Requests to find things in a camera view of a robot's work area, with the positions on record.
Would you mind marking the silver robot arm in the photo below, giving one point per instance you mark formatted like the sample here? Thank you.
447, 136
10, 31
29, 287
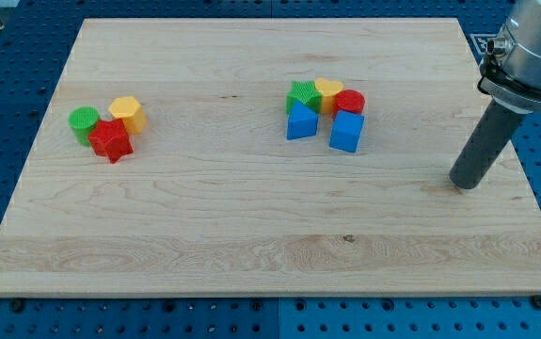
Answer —
511, 68

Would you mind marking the wooden board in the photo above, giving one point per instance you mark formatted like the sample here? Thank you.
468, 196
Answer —
216, 201

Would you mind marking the blue triangle block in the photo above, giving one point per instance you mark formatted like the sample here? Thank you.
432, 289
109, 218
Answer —
302, 122

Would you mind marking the green star block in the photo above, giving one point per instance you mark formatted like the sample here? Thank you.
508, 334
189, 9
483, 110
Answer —
304, 93

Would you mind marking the blue cube block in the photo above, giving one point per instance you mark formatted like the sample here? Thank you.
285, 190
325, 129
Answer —
346, 131

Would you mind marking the yellow heart block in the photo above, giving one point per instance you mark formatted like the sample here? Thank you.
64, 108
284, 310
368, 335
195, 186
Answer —
329, 89

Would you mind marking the red cylinder block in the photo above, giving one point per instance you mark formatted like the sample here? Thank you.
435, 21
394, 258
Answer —
349, 100

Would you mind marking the yellow hexagon block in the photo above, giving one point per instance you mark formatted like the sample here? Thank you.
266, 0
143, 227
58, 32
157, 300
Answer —
130, 111

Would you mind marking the red star block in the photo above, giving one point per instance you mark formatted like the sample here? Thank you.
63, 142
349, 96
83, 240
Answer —
110, 139

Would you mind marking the green cylinder block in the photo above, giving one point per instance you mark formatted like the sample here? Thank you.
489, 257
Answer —
82, 121

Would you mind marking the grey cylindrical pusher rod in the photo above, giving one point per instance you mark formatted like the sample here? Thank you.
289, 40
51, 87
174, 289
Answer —
489, 137

